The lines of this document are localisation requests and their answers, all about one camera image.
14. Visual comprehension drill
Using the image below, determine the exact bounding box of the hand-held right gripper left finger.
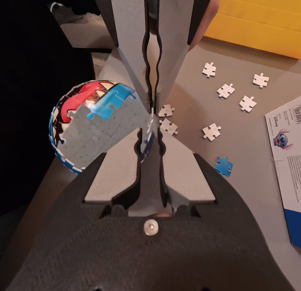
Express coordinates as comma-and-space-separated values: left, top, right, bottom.
84, 128, 143, 211

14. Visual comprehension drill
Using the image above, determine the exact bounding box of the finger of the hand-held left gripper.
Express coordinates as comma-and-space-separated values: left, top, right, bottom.
153, 0, 197, 109
109, 0, 154, 114

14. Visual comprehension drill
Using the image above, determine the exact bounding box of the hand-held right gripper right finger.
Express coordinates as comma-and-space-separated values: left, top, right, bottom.
157, 128, 216, 209

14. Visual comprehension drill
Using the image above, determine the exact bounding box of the blue puzzle piece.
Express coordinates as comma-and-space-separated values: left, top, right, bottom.
214, 157, 234, 176

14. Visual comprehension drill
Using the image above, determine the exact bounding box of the blue puzzle ball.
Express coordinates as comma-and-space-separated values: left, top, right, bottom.
49, 80, 157, 176

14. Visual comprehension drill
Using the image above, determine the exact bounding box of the blue-and-white puzzle piece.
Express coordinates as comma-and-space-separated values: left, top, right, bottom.
146, 107, 156, 134

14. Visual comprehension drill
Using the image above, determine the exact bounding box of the cartoon printed puzzle box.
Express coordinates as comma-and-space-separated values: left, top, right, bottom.
265, 96, 301, 248

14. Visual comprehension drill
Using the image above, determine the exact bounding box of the person's left hand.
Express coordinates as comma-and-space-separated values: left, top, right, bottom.
189, 0, 219, 52

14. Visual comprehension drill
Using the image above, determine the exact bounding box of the yellow box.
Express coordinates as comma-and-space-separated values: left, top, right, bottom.
203, 0, 301, 59

